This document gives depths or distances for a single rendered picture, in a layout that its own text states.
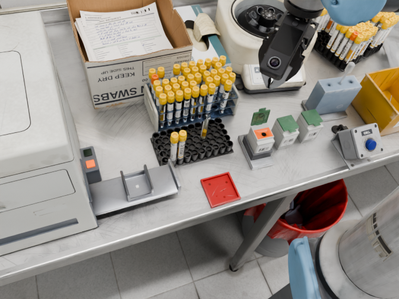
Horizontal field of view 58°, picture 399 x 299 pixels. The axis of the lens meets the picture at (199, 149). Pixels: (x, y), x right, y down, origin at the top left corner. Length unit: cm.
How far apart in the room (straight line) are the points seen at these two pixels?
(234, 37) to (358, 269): 65
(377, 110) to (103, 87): 66
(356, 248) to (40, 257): 54
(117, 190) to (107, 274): 93
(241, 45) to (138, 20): 29
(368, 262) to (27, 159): 41
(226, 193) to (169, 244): 90
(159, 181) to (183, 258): 93
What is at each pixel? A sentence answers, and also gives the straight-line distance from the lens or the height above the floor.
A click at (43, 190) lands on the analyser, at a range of 57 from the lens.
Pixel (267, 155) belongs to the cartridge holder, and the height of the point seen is 90.
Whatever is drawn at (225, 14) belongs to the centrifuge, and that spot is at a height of 99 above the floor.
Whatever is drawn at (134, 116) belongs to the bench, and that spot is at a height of 88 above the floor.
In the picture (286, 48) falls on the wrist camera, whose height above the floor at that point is 115.
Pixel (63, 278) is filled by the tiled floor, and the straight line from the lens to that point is 165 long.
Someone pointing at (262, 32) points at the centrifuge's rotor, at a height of 98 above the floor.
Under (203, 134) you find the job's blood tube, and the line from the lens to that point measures 79.
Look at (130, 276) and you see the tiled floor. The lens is 161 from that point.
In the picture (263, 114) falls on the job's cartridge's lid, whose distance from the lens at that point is 78.
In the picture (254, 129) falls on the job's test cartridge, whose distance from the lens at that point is 78.
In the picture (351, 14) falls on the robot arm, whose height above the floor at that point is 129.
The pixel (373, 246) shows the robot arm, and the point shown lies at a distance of 40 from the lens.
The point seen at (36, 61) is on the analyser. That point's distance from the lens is 58.
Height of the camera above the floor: 156
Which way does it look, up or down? 56 degrees down
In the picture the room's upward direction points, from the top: 11 degrees clockwise
